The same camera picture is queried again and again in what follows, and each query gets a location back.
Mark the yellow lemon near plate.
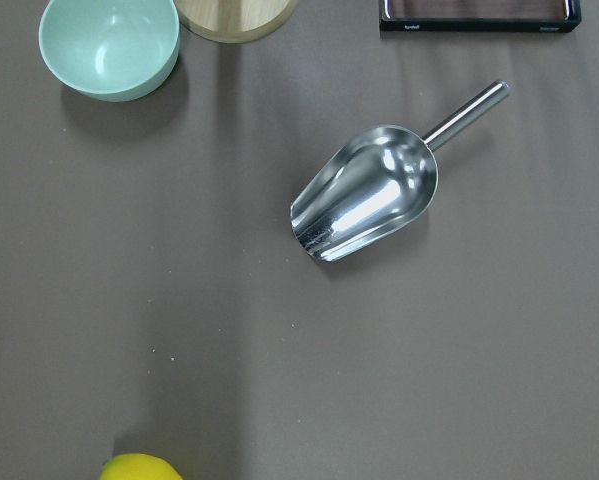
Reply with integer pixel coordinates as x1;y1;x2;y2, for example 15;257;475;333
99;453;183;480

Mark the wooden cup tree stand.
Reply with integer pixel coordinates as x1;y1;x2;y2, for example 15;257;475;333
175;0;298;44

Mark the steel ice scoop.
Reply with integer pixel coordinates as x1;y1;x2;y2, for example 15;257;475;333
290;80;510;262

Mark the black framed tray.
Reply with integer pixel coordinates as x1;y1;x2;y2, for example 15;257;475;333
378;0;582;33

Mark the mint green bowl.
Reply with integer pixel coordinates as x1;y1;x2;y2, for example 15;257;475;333
38;1;180;102

